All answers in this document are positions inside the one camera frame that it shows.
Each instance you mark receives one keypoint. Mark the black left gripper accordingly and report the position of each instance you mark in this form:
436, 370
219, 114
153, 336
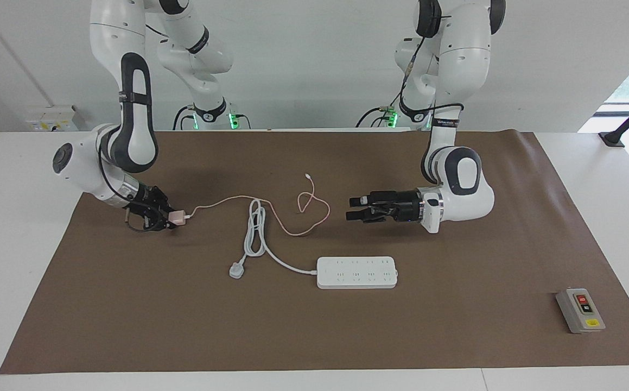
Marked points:
401, 206

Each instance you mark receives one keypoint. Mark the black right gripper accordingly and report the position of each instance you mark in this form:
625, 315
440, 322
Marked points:
143, 203

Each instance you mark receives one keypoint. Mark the pink charger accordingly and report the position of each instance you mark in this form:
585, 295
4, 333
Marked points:
178, 216

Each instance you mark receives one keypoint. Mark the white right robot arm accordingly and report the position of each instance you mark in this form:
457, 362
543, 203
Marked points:
113, 49

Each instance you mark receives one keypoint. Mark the white power strip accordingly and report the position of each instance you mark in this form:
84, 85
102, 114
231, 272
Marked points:
357, 272

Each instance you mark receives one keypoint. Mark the brown table mat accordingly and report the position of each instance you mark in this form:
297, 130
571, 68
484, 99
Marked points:
184, 326

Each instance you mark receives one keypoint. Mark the white wall socket box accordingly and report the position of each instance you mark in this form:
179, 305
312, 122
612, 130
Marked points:
51, 118

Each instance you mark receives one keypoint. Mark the grey on-off switch box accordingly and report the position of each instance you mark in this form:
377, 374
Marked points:
580, 310

